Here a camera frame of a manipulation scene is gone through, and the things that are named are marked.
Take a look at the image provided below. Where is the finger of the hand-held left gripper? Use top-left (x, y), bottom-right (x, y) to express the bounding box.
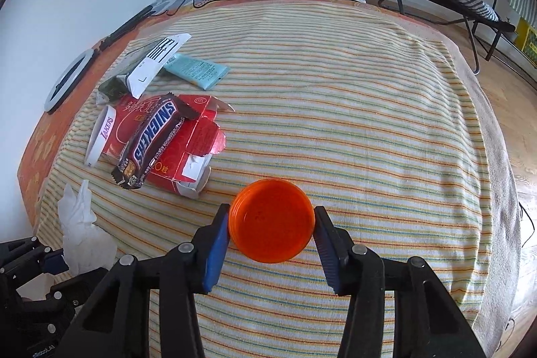
top-left (25, 268), bottom-right (114, 310)
top-left (0, 236), bottom-right (70, 287)

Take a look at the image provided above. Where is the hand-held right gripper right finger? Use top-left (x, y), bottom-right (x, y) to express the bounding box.
top-left (312, 206), bottom-right (487, 358)

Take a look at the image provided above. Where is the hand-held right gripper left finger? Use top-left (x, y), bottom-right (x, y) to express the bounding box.
top-left (59, 204), bottom-right (231, 358)

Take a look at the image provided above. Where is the white tissue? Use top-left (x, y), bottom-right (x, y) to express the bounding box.
top-left (57, 180), bottom-right (119, 277)

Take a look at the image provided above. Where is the orange plastic lid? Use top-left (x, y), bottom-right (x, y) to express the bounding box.
top-left (229, 178), bottom-right (316, 263)

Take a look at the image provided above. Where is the red cardboard box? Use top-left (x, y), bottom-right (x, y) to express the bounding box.
top-left (101, 93), bottom-right (236, 199)

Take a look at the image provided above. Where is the orange floral bed sheet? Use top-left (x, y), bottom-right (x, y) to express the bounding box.
top-left (17, 0), bottom-right (168, 216)

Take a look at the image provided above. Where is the brown chocolate bar wrapper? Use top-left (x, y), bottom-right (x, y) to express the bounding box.
top-left (111, 92), bottom-right (201, 191)

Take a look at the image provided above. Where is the striped towel blanket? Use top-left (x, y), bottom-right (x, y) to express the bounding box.
top-left (38, 1), bottom-right (493, 358)

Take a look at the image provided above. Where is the white rubber wristband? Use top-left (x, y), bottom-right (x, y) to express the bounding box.
top-left (84, 105), bottom-right (118, 168)

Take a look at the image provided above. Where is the dark green packet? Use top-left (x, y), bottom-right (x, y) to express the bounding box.
top-left (96, 75), bottom-right (131, 106)

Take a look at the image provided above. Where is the white paper tag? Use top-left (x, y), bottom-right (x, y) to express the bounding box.
top-left (126, 33), bottom-right (192, 99)

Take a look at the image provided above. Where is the yellow green box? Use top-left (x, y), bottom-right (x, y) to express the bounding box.
top-left (514, 16), bottom-right (537, 69)

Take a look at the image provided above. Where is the striped garment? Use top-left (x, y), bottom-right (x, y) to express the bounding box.
top-left (445, 0), bottom-right (502, 22)

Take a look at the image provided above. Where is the white ring light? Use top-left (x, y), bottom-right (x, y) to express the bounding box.
top-left (44, 48), bottom-right (101, 114)

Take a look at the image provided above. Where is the black ring light stand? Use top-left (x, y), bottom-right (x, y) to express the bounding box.
top-left (98, 5), bottom-right (154, 50)

